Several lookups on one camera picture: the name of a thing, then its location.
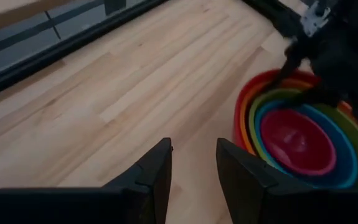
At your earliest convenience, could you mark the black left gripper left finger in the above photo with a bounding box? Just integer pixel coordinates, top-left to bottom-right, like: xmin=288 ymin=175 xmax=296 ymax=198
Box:
xmin=0 ymin=138 xmax=174 ymax=224

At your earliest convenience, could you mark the large red plastic bowl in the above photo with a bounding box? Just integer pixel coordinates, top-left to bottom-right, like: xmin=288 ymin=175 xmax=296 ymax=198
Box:
xmin=233 ymin=68 xmax=323 ymax=152

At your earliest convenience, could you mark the large orange plastic bowl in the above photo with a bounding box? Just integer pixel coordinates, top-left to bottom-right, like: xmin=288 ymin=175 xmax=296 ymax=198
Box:
xmin=240 ymin=79 xmax=358 ymax=156

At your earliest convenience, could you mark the small pink plastic bowl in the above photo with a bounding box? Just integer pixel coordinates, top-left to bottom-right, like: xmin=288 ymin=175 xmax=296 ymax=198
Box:
xmin=260 ymin=108 xmax=337 ymax=177

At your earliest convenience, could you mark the blue plastic bowl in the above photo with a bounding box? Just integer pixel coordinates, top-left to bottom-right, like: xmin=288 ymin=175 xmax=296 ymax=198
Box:
xmin=254 ymin=100 xmax=358 ymax=190

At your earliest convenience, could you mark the black table edge frame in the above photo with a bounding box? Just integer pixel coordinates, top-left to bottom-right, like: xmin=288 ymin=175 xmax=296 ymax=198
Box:
xmin=0 ymin=0 xmax=169 ymax=102

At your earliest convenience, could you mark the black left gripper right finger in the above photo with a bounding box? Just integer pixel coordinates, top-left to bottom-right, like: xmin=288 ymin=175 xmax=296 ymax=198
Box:
xmin=215 ymin=138 xmax=358 ymax=224

